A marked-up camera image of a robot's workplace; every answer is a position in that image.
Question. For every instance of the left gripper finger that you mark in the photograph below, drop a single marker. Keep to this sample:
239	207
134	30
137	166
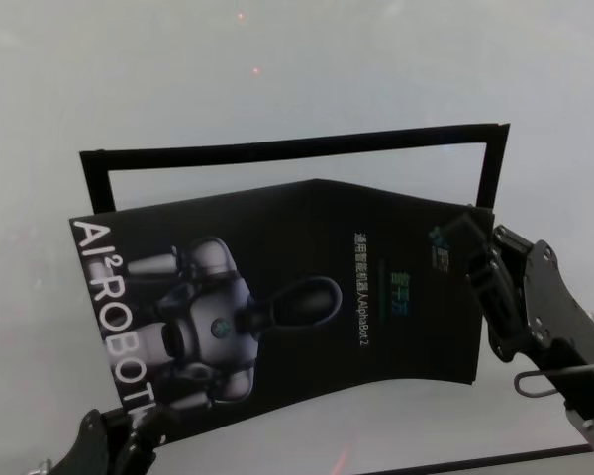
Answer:
163	420

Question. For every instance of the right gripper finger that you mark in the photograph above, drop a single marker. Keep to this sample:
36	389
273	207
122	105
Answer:
467	225
507	321

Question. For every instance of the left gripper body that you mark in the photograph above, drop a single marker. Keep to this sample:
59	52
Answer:
104	445

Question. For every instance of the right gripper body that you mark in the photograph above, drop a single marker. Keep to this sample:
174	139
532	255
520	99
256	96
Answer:
549	307

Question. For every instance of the black robot poster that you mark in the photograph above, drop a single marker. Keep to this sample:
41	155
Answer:
302	237

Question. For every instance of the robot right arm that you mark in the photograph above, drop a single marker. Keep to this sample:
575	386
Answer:
589	401

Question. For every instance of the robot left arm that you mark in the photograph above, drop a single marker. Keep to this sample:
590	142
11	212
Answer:
44	467

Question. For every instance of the black tape frame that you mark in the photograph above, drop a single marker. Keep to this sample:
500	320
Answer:
277	143

